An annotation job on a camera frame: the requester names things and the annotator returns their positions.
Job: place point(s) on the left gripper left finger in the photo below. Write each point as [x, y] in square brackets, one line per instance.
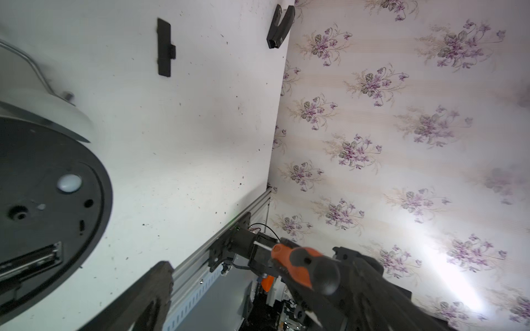
[143, 306]

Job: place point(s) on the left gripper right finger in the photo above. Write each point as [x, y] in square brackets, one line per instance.
[365, 300]

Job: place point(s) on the orange handled screwdriver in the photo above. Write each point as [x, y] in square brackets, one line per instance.
[299, 265]

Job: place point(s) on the white twin bell alarm clock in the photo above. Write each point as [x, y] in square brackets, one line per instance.
[56, 196]

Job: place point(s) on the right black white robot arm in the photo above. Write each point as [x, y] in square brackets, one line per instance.
[266, 306]

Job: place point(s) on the black stapler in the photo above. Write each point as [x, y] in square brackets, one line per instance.
[280, 26]

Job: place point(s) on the aluminium mounting rail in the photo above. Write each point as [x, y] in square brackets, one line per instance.
[209, 295]

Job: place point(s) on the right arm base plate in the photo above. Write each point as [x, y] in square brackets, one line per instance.
[220, 250]

